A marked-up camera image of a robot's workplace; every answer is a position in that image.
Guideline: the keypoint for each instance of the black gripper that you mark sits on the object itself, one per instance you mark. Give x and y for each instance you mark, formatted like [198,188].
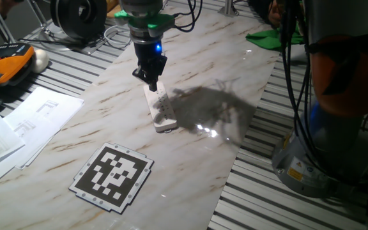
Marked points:
[149,54]

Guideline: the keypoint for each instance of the white power strip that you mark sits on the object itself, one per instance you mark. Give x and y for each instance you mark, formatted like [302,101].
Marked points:
[163,111]

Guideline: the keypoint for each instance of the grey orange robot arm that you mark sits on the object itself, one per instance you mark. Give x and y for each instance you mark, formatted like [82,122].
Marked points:
[347,73]

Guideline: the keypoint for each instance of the bystander hand with phone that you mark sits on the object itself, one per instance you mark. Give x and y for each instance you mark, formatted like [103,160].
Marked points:
[275,12]

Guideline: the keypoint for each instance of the bare hand of bystander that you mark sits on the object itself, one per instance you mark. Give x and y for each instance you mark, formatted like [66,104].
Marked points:
[5,3]

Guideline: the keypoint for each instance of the black filament spool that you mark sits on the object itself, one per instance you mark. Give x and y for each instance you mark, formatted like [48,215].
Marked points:
[65,19]

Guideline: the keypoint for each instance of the black white fiducial marker board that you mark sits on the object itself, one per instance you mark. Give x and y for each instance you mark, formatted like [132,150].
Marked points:
[112,177]

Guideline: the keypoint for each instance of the green cloth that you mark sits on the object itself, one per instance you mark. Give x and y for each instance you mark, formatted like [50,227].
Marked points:
[267,40]

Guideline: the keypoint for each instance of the dark bystander sleeve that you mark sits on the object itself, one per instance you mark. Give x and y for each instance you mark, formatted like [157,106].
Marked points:
[259,9]

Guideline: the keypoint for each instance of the orange black teach pendant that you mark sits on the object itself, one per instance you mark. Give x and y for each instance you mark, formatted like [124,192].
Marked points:
[8,64]

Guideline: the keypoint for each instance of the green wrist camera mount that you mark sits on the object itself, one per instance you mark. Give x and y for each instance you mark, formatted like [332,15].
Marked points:
[158,22]

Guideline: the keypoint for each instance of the metal post base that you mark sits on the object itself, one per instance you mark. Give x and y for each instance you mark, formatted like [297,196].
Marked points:
[228,8]

